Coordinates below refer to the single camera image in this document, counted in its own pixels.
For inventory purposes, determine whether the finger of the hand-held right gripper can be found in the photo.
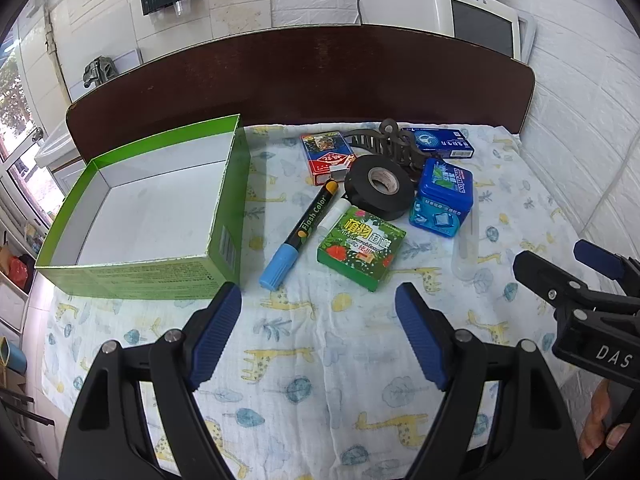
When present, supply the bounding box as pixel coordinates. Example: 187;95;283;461
573;239;640;292
513;250;608;318

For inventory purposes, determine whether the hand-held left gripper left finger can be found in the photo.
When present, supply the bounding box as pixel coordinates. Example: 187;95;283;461
59;281;243;480

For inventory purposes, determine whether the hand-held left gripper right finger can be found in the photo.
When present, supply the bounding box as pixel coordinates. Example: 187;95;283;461
395;282;586;480

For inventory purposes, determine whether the small green floral box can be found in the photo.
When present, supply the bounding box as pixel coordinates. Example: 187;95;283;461
316;205;407;293

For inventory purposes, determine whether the blue mint tin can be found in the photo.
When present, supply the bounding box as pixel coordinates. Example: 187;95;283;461
408;157;474;236

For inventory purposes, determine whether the green cardboard box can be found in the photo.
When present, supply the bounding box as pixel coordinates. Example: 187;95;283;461
34;114;252;301

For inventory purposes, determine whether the black marker pen blue cap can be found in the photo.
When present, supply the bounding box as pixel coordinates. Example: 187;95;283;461
258;178;341;291

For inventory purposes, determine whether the black tape roll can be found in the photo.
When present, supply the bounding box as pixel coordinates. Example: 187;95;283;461
344;155;417;221

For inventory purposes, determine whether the person's right hand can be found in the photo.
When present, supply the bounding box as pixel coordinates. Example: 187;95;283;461
579;379;632;459

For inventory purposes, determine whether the clear plastic tube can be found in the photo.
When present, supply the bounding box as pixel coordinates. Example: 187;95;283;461
451;200;482;281

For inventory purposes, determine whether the giraffe printed blanket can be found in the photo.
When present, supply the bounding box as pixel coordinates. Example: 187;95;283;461
41;121;601;480

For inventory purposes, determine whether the white glue stick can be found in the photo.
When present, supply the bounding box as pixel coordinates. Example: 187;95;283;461
320;196;353;233

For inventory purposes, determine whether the flat blue box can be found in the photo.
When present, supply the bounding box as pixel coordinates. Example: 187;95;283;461
400;127;476;159

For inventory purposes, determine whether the olive hair claw clip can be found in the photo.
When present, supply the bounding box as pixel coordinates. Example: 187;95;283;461
345;118;441;181

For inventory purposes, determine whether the blue cup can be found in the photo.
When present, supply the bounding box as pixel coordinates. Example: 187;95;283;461
0;337;26;376

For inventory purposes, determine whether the white storage shelf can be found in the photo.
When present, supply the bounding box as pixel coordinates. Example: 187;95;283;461
0;225;41;341

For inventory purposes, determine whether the red playing card box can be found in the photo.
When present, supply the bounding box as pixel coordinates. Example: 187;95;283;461
300;130;358;186

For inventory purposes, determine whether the red bag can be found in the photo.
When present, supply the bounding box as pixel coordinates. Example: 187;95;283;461
9;256;30;288

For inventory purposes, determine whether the dark wooden headboard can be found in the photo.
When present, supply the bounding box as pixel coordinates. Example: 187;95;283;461
65;23;536;163

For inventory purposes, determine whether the grey green toy figure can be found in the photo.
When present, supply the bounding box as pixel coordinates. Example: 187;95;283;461
82;55;118;86

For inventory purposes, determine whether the white water dispenser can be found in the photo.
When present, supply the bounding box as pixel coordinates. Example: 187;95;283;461
357;0;537;66

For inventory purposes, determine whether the window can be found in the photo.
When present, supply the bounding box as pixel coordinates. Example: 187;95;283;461
0;45;56;226

